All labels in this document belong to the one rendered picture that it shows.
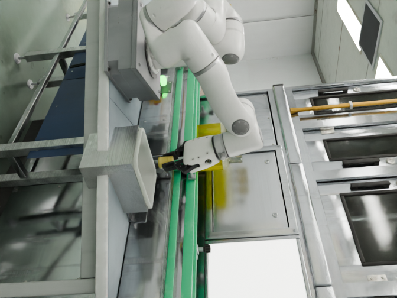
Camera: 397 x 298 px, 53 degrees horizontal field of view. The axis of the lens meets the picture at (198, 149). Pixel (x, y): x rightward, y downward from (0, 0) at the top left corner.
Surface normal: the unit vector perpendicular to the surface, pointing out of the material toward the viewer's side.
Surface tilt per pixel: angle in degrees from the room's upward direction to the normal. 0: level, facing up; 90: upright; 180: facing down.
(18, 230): 90
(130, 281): 90
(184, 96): 90
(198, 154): 106
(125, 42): 90
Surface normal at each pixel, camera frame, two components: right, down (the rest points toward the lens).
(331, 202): -0.13, -0.72
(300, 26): -0.01, 0.69
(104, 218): -0.12, -0.26
